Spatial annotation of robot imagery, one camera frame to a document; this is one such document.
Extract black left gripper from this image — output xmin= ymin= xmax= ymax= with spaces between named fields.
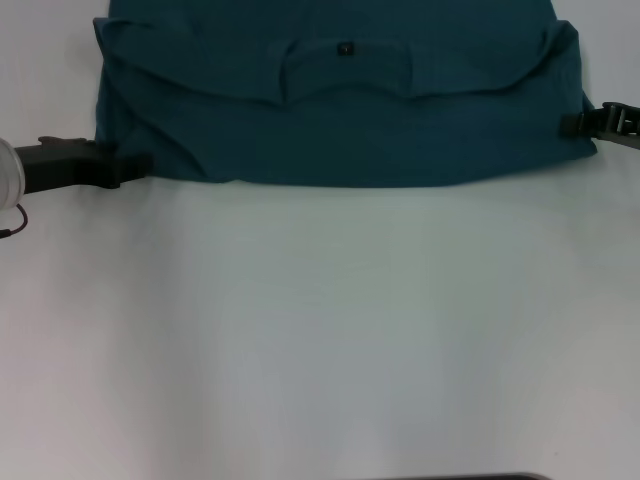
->
xmin=13 ymin=135 xmax=155 ymax=195

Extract teal T-shirt with FREE print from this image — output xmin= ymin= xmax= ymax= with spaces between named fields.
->
xmin=92 ymin=0 xmax=600 ymax=190

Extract dark left arm cable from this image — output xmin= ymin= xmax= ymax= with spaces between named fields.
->
xmin=0 ymin=202 xmax=31 ymax=240

